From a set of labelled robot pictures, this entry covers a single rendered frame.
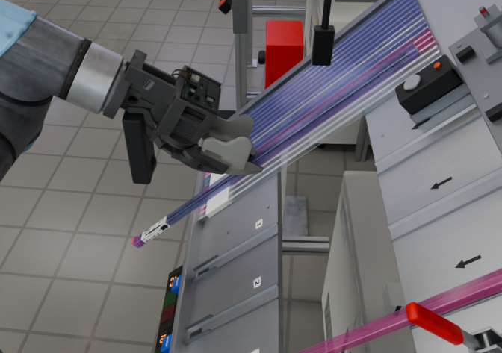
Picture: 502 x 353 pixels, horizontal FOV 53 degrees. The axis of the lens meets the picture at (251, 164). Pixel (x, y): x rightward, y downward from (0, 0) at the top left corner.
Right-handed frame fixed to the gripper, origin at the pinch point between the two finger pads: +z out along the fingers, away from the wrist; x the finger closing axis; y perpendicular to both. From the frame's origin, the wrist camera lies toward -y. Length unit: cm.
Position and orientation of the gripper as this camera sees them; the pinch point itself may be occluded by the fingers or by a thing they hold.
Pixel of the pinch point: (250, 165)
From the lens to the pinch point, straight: 67.2
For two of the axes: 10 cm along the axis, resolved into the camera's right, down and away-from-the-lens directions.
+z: 8.6, 3.9, 3.3
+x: 0.3, -6.8, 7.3
